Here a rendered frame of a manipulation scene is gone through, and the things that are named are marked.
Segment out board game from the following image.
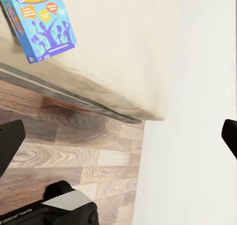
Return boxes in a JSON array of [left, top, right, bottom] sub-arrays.
[[0, 0, 78, 64]]

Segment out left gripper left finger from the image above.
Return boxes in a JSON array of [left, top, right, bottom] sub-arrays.
[[0, 119, 26, 178]]

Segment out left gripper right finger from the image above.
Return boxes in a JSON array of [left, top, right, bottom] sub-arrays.
[[221, 119, 237, 158]]

